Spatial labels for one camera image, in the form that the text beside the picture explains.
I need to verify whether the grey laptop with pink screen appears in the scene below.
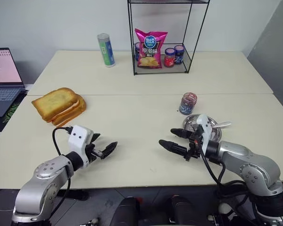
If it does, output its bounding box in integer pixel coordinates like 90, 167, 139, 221
0, 48, 29, 118

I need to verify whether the black wire shelf rack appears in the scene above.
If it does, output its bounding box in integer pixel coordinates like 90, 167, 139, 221
127, 0, 209, 76

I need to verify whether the silver metal bowl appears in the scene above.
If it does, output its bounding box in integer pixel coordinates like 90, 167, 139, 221
183, 114, 222, 142

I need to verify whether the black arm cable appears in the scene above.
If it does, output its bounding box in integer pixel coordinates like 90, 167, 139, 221
46, 126, 74, 226
198, 138, 227, 189

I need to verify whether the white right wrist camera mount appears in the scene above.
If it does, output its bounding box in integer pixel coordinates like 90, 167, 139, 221
196, 114, 214, 154

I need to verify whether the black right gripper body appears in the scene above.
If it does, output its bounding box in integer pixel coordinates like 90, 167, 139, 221
184, 126, 203, 162

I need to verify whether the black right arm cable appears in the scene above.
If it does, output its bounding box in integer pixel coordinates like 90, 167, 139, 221
198, 138, 227, 189

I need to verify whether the red jam jar with lid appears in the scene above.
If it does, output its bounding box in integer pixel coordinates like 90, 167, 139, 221
164, 48, 176, 69

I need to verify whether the pink potato chips bag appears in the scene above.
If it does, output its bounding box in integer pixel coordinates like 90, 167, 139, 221
134, 28, 168, 69

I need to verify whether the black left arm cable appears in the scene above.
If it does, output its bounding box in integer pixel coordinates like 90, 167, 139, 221
46, 126, 74, 226

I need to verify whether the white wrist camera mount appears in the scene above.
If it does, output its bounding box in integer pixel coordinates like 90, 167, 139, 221
196, 114, 214, 154
67, 125, 95, 168

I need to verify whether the black green desk mat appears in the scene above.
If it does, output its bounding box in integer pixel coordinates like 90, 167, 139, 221
0, 89, 29, 132

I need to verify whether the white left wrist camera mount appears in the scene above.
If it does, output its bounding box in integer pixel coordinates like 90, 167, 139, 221
67, 125, 95, 168

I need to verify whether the open blue-label jam jar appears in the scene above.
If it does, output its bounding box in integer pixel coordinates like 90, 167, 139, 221
179, 92, 198, 115

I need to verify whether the blue jam jar with lid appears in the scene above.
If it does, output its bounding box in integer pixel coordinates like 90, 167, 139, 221
174, 45, 185, 65

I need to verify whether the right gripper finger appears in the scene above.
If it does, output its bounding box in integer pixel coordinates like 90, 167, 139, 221
158, 139, 188, 157
170, 128, 192, 140

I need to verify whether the dark rounded shape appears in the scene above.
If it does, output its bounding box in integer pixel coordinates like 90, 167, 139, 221
111, 196, 141, 226
171, 195, 204, 226

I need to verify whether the green blue white canister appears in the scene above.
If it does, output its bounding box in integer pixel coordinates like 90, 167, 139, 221
97, 33, 116, 68

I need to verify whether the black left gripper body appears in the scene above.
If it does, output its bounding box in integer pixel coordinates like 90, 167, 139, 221
85, 141, 105, 163

